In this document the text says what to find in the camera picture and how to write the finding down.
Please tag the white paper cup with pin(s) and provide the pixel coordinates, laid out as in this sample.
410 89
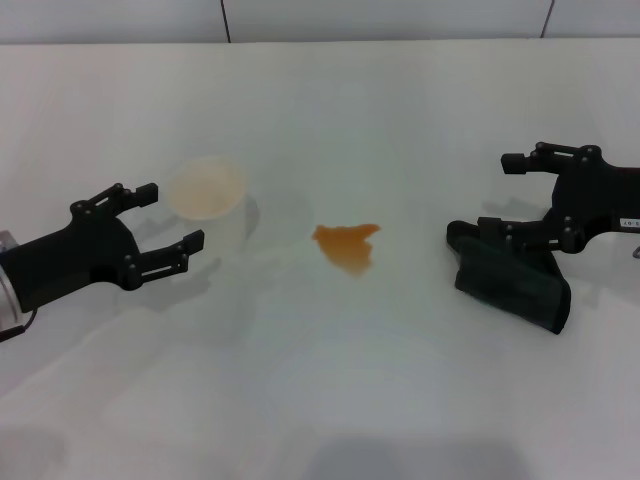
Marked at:
210 200

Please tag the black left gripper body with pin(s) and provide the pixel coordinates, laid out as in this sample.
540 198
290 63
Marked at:
75 260

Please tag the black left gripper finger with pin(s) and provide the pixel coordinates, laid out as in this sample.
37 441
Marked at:
125 197
170 257

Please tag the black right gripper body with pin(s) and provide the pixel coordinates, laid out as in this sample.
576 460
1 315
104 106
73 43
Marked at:
600 197

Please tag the brown water stain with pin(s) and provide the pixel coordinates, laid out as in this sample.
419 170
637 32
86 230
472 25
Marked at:
350 247

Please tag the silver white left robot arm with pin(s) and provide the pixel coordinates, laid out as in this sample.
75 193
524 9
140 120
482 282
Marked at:
9 290

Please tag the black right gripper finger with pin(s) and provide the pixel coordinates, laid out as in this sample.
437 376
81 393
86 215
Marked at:
520 232
545 161

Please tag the dark blue rag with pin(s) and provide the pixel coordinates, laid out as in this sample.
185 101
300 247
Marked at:
500 285

